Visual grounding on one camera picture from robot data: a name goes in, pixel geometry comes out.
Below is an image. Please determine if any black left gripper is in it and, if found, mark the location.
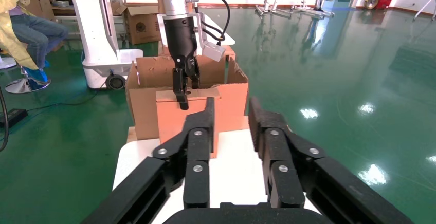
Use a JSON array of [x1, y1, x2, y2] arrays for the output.
[[163, 15, 201, 111]]

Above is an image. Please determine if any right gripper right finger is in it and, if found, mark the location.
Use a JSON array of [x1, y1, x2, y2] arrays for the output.
[[248, 96, 414, 224]]

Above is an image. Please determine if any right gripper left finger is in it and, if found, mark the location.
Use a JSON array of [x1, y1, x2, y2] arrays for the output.
[[81, 97, 216, 224]]

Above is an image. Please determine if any small cardboard box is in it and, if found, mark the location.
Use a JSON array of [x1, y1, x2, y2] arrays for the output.
[[156, 87, 222, 159]]

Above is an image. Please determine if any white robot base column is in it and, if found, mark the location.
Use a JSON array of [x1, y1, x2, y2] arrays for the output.
[[66, 0, 144, 90]]

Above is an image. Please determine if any large torn cardboard box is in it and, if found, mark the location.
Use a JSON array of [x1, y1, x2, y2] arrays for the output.
[[125, 54, 249, 141]]

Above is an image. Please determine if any printed cardboard box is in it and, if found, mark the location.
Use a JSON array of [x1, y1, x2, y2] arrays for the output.
[[115, 4, 162, 45]]

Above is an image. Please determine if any plain cardboard box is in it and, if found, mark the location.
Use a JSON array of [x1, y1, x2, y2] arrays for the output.
[[24, 0, 55, 22]]

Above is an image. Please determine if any wooden low bench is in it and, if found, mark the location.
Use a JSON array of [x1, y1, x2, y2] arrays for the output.
[[51, 6, 77, 23]]

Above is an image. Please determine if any chrome stool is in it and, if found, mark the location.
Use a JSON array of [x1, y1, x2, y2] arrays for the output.
[[5, 66, 52, 95]]

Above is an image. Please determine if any seated person yellow coat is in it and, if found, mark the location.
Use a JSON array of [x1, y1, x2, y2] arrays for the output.
[[0, 0, 69, 84]]

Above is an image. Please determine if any red bin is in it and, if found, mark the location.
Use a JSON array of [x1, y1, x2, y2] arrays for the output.
[[375, 0, 395, 10]]

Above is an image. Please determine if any black power adapter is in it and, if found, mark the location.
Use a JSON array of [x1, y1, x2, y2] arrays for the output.
[[0, 108, 29, 129]]

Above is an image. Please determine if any white round floor base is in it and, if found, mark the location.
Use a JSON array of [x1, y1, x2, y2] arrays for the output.
[[0, 56, 17, 70]]

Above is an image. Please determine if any white tripod leg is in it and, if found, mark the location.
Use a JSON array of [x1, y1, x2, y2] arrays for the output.
[[413, 0, 436, 22]]

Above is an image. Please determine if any thin black looped cable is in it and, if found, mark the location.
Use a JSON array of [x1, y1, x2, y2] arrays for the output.
[[199, 11, 226, 43]]

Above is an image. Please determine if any thick black cable yellow connector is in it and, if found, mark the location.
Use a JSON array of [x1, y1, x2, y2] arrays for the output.
[[178, 0, 231, 44]]

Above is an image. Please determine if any thin black floor cable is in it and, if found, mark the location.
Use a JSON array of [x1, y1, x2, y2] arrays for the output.
[[26, 79, 108, 113]]

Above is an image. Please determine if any black hanging cable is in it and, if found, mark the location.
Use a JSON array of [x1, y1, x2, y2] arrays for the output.
[[0, 86, 10, 152]]

